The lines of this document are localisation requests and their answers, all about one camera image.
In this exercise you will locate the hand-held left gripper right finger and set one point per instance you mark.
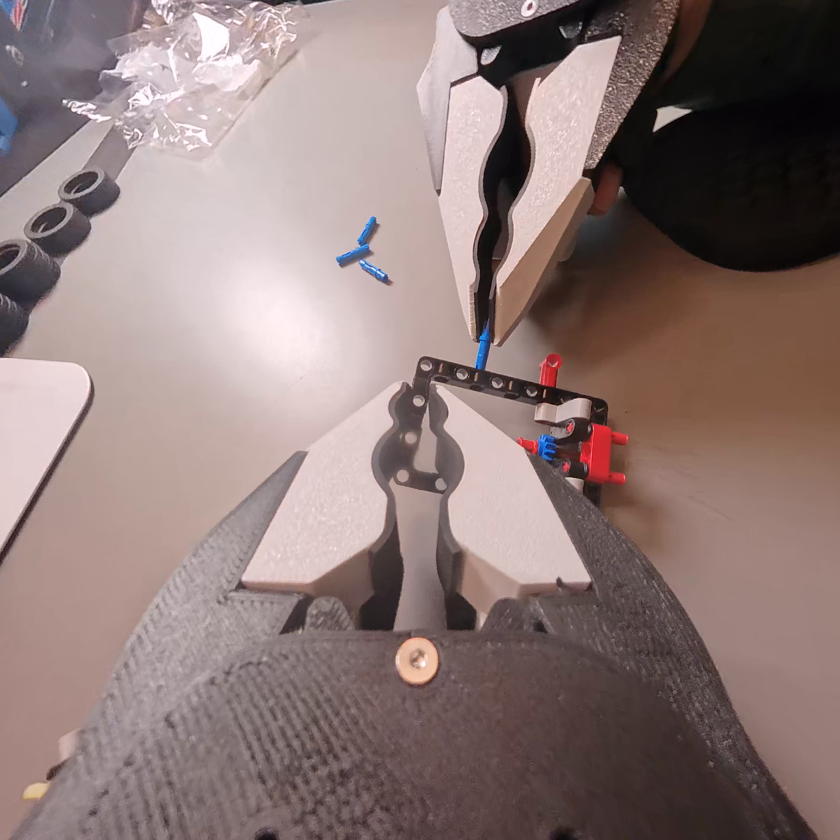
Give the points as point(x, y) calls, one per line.
point(518, 525)

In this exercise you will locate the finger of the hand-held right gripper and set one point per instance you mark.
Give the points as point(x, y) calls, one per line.
point(466, 164)
point(558, 151)

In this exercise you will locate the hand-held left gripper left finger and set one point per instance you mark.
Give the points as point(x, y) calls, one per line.
point(315, 518)

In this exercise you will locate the black lego frame assembly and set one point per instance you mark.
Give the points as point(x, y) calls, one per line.
point(499, 382)

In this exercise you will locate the person's right forearm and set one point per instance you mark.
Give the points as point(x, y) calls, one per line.
point(754, 52)

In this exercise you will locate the pile of small lego pieces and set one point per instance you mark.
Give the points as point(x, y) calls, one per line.
point(34, 791)

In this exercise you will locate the black lego set box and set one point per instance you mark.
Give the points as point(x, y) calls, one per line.
point(26, 65)

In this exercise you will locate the person's right hand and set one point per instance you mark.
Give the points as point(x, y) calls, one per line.
point(607, 187)

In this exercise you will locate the clear plastic bag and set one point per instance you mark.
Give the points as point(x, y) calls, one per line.
point(190, 72)

